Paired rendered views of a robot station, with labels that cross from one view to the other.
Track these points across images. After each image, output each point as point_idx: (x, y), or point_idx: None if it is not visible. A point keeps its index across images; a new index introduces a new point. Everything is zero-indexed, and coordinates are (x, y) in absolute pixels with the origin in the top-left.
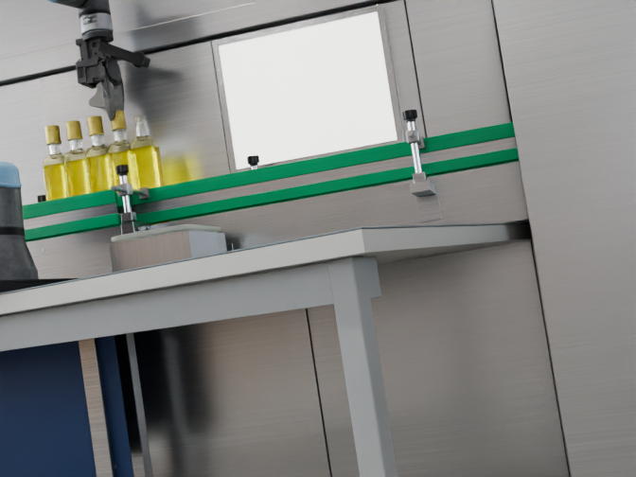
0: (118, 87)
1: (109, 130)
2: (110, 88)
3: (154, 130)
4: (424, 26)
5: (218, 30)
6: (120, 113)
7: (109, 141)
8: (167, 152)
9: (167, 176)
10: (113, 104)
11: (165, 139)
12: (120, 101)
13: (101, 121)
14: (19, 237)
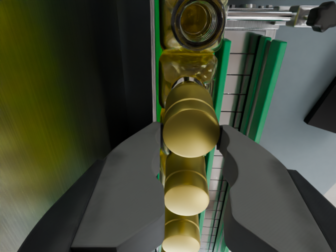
0: (133, 227)
1: (40, 201)
2: (284, 205)
3: (6, 47)
4: None
5: None
6: (209, 109)
7: (59, 180)
8: (50, 7)
9: (81, 17)
10: (244, 142)
11: (23, 6)
12: (151, 155)
13: (185, 172)
14: None
